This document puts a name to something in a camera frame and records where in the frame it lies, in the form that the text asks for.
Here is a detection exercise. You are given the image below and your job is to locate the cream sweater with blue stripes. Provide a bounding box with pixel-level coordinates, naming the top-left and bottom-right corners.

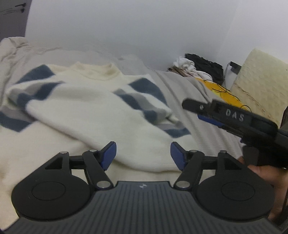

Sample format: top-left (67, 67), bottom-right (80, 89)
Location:
top-left (1, 63), bottom-right (197, 228)

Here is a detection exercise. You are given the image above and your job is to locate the person's right hand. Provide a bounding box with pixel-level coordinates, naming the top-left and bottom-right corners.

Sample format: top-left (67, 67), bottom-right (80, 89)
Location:
top-left (248, 165), bottom-right (287, 221)

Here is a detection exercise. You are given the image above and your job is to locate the yellow cloth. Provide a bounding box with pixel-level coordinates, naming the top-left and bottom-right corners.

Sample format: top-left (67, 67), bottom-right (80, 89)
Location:
top-left (196, 78), bottom-right (251, 111)

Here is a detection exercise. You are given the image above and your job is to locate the cardboard box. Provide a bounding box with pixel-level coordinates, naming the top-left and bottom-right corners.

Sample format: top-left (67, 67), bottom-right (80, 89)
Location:
top-left (167, 66), bottom-right (190, 77)

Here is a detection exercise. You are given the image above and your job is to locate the black garment pile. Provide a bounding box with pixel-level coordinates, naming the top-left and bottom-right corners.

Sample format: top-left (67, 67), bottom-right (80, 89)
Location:
top-left (185, 54), bottom-right (224, 85)

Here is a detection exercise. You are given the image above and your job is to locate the white crumpled cloth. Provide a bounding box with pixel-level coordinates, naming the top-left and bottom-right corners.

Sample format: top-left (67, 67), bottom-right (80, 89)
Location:
top-left (173, 57), bottom-right (213, 81)

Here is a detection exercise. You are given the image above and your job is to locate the cream foam pillow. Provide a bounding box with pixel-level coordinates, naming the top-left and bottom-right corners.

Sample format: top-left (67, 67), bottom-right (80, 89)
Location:
top-left (230, 49), bottom-right (287, 126)

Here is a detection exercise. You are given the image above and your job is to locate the grey bed cover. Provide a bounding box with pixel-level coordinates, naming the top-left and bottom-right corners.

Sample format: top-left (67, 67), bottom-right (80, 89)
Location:
top-left (1, 37), bottom-right (242, 171)

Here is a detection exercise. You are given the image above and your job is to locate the grey door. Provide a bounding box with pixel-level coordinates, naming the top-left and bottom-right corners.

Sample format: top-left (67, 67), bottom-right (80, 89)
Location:
top-left (0, 0), bottom-right (32, 40)

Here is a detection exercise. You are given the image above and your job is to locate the black wall charger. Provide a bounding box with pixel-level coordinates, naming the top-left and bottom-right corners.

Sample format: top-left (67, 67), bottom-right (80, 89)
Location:
top-left (229, 61), bottom-right (241, 74)

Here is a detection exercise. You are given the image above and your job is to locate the black door handle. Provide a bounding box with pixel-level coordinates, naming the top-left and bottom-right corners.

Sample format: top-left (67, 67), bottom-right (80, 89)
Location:
top-left (14, 3), bottom-right (27, 13)

